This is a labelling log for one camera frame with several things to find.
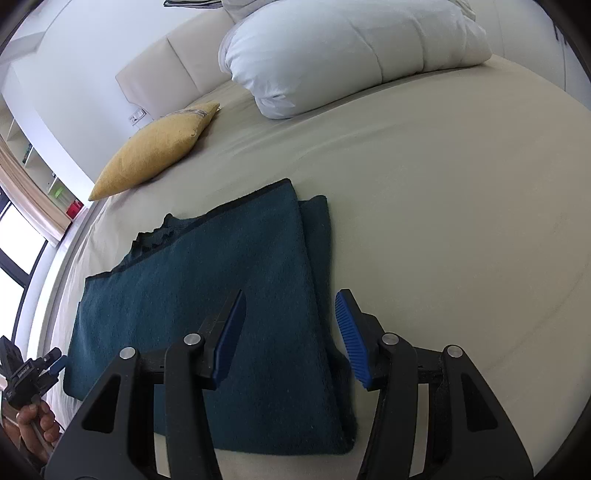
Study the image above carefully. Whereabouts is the beige bed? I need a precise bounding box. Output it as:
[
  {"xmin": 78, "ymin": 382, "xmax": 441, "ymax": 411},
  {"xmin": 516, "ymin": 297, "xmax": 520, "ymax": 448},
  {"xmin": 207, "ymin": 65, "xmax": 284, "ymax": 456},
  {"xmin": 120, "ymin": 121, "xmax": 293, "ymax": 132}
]
[{"xmin": 28, "ymin": 53, "xmax": 591, "ymax": 480}]

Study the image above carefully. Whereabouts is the zebra striped pillow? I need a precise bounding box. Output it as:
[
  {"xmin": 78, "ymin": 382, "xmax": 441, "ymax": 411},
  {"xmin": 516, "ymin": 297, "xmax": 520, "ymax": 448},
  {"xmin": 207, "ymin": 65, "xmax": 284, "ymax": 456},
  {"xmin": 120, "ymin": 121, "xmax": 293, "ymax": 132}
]
[{"xmin": 163, "ymin": 0, "xmax": 223, "ymax": 10}]

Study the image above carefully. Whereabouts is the beige padded headboard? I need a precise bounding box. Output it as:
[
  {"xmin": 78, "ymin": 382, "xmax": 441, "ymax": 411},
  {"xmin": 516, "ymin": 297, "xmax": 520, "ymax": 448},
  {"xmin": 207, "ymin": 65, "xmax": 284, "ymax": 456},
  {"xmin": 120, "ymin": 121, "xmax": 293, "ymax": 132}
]
[{"xmin": 115, "ymin": 4, "xmax": 241, "ymax": 123}]

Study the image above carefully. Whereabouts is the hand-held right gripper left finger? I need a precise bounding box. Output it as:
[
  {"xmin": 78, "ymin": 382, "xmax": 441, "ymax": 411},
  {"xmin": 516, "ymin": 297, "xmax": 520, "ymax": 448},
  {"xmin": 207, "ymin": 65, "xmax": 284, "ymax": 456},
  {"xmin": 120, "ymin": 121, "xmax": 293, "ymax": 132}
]
[{"xmin": 44, "ymin": 289, "xmax": 247, "ymax": 480}]

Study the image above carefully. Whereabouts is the yellow pillow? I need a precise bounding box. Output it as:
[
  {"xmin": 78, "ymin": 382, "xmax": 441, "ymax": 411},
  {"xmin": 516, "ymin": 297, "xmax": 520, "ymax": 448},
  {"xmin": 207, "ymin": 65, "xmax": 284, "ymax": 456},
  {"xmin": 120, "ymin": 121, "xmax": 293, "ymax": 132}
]
[{"xmin": 88, "ymin": 102, "xmax": 221, "ymax": 201}]

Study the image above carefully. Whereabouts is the white window ledge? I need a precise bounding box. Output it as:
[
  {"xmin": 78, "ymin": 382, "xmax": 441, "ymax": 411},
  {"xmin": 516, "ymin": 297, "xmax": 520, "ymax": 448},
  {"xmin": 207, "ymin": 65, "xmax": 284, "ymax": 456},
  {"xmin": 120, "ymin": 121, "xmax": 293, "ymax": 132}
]
[{"xmin": 18, "ymin": 203, "xmax": 105, "ymax": 352}]

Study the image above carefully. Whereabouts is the white wardrobe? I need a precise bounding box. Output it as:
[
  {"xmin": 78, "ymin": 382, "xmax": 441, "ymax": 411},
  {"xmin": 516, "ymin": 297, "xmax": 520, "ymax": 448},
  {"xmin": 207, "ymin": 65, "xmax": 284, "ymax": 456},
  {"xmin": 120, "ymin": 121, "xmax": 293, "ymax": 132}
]
[{"xmin": 485, "ymin": 0, "xmax": 591, "ymax": 112}]

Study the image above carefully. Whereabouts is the white folded duvet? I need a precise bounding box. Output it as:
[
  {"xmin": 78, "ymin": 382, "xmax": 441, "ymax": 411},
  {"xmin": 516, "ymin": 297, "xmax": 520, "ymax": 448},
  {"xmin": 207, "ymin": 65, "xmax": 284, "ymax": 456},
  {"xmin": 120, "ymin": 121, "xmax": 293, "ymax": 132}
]
[{"xmin": 218, "ymin": 0, "xmax": 492, "ymax": 121}]

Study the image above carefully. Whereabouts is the dark green sweater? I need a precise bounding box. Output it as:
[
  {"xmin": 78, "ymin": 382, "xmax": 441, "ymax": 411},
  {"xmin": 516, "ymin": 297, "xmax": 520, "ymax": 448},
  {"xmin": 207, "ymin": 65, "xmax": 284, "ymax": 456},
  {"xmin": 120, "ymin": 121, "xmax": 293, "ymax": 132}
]
[{"xmin": 62, "ymin": 179, "xmax": 357, "ymax": 455}]

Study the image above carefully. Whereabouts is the person's left hand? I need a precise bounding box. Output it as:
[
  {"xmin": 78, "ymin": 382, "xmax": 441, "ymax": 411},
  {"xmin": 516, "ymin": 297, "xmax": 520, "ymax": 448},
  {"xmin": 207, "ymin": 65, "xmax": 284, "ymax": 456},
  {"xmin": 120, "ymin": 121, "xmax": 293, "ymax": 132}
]
[{"xmin": 2, "ymin": 399, "xmax": 62, "ymax": 462}]

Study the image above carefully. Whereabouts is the black framed window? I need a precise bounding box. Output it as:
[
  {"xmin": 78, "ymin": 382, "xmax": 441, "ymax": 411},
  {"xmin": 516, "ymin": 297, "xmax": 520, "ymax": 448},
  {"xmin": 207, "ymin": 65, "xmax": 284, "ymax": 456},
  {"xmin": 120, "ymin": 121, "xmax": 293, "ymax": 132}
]
[{"xmin": 0, "ymin": 185, "xmax": 49, "ymax": 352}]

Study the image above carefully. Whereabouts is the white wall shelf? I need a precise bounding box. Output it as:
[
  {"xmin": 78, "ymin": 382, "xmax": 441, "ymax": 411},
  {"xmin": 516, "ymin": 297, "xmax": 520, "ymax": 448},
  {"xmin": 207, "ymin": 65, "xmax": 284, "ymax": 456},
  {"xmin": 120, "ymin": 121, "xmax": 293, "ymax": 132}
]
[{"xmin": 0, "ymin": 99, "xmax": 88, "ymax": 222}]

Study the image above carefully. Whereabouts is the beige curtain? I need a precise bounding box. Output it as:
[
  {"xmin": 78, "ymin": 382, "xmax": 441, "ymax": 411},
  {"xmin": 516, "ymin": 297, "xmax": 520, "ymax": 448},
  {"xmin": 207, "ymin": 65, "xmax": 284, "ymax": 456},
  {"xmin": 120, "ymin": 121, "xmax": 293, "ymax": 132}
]
[{"xmin": 0, "ymin": 138, "xmax": 72, "ymax": 245}]

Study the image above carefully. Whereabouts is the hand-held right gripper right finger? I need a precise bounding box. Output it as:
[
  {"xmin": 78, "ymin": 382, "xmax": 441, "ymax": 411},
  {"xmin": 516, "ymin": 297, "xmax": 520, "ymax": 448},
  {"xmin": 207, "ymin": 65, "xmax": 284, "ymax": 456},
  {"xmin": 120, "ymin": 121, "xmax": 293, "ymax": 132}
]
[{"xmin": 335, "ymin": 289, "xmax": 536, "ymax": 480}]

